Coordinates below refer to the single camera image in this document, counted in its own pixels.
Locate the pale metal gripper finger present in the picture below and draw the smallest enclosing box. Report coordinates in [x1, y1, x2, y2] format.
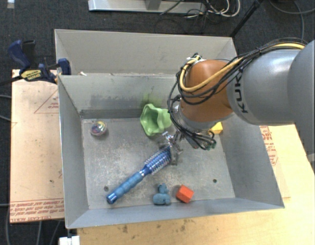
[171, 148, 184, 166]
[161, 133, 175, 150]

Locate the yellow block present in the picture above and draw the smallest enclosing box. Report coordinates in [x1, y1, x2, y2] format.
[209, 121, 224, 135]

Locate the brown cardboard board, red print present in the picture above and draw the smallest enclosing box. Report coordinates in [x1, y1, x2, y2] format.
[9, 69, 292, 225]

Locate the multicoloured shiny spinning top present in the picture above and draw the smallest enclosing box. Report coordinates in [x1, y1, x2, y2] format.
[90, 120, 108, 137]

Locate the orange-red block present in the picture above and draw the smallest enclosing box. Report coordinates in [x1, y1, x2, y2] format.
[175, 184, 195, 204]

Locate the blue hairbrush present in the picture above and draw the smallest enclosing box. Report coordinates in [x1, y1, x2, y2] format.
[106, 144, 173, 205]

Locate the green soft cup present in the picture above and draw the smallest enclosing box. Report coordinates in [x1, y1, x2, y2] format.
[140, 103, 173, 137]

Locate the blue toy animal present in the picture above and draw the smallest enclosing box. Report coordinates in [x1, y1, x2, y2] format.
[152, 183, 172, 206]

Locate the grey metal bin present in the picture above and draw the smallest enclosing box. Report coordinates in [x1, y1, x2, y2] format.
[54, 29, 285, 230]

